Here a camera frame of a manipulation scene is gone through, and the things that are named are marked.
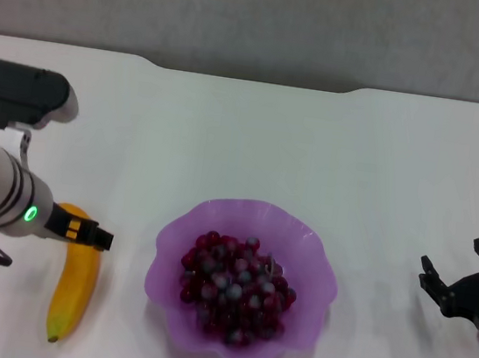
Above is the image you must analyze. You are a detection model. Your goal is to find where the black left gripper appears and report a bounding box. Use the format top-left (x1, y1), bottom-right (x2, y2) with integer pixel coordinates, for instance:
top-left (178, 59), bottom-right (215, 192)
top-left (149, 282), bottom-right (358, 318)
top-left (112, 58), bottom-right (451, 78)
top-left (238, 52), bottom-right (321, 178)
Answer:
top-left (46, 201), bottom-right (119, 253)

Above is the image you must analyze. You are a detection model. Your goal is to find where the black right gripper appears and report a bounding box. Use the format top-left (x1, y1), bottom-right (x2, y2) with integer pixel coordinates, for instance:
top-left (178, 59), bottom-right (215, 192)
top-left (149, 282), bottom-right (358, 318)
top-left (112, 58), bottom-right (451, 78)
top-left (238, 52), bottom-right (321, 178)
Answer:
top-left (412, 231), bottom-right (479, 329)

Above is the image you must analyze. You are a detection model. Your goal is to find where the yellow banana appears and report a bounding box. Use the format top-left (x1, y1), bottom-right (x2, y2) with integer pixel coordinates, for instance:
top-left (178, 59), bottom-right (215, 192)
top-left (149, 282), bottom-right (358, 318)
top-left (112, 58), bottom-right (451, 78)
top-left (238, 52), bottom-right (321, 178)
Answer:
top-left (40, 201), bottom-right (109, 349)

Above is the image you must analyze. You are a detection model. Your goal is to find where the dark red grape bunch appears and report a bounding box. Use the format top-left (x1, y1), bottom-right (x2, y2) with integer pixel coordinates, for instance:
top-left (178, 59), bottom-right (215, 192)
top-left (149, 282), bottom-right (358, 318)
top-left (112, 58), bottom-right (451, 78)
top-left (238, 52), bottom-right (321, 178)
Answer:
top-left (171, 226), bottom-right (306, 355)

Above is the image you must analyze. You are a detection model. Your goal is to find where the purple translucent wavy bowl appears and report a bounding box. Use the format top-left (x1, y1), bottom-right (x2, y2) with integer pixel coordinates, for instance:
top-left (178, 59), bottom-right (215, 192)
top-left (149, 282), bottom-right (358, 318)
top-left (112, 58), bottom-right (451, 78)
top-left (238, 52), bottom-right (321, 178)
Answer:
top-left (134, 185), bottom-right (349, 358)

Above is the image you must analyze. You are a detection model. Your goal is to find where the left wrist camera black silver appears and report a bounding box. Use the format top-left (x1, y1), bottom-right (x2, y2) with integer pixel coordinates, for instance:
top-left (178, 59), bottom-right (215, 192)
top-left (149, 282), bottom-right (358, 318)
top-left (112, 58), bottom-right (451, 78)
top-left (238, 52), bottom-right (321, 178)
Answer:
top-left (0, 58), bottom-right (85, 141)

